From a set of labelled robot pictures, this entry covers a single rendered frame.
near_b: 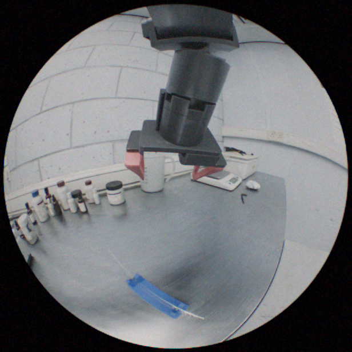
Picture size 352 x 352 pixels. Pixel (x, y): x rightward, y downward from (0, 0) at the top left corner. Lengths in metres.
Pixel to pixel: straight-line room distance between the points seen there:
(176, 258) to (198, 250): 0.05
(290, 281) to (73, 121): 0.86
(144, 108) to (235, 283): 0.74
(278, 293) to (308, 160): 1.01
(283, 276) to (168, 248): 0.27
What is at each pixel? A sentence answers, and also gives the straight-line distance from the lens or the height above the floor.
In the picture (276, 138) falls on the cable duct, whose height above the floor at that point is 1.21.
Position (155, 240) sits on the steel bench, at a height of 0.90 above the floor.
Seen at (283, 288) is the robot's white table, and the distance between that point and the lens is 0.29.
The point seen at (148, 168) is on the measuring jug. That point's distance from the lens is 0.46.
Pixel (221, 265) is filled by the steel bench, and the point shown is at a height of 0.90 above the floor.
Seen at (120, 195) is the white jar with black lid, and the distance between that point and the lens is 0.43.
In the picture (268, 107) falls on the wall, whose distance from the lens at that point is 1.17.
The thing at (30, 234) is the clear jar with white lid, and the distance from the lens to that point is 0.45.
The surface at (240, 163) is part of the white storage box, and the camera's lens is 0.74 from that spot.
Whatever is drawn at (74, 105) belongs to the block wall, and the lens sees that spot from 0.64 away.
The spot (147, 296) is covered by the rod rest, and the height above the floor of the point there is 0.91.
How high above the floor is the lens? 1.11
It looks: 17 degrees down
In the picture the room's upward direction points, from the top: straight up
